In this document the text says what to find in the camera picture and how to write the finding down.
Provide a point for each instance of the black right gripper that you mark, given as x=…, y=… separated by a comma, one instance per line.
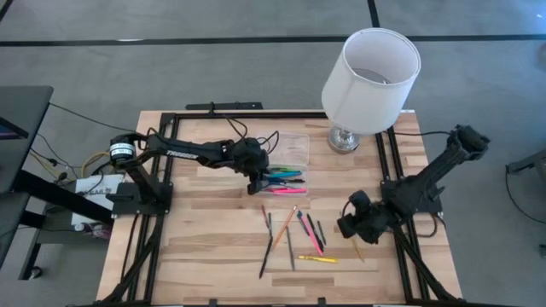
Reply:
x=364, y=226

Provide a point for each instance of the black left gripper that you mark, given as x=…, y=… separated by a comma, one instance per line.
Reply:
x=251, y=160

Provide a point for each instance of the yellow pencil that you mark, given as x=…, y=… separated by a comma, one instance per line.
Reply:
x=358, y=251

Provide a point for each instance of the dark green marker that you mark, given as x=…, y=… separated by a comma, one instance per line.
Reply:
x=321, y=233

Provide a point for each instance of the clear plastic supply box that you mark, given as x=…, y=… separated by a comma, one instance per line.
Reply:
x=294, y=147

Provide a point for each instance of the pink highlighter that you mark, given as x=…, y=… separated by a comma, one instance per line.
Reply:
x=292, y=191

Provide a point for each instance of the pink pen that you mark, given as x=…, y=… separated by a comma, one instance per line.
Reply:
x=311, y=235

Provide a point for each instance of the red pen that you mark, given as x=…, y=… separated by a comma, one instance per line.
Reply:
x=265, y=215

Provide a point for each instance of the yellow highlighter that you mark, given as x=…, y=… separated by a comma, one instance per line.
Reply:
x=317, y=258

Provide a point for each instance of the green crayola marker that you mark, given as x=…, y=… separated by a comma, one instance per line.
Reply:
x=302, y=222

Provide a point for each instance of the green pen with white print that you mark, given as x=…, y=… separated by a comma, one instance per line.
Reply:
x=270, y=224

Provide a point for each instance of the grey marker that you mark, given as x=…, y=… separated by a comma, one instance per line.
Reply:
x=290, y=249

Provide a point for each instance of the black pen with scale print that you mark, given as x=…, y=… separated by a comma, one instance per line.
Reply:
x=265, y=258

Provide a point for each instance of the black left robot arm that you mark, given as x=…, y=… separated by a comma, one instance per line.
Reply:
x=183, y=153

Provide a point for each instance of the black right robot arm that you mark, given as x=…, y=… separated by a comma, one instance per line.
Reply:
x=435, y=168

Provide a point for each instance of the white shade table lamp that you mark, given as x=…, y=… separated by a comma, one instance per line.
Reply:
x=362, y=102

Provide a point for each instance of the white printed paper sheet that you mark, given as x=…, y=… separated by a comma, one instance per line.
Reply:
x=85, y=183

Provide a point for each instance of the black desk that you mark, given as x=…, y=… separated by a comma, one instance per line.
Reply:
x=25, y=111

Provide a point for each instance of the dark laptop screen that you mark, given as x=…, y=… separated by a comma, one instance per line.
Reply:
x=10, y=130

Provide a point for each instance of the black caster wheel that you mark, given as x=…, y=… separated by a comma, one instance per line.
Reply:
x=35, y=272

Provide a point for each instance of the black aluminium table frame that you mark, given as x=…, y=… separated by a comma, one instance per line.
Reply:
x=298, y=115

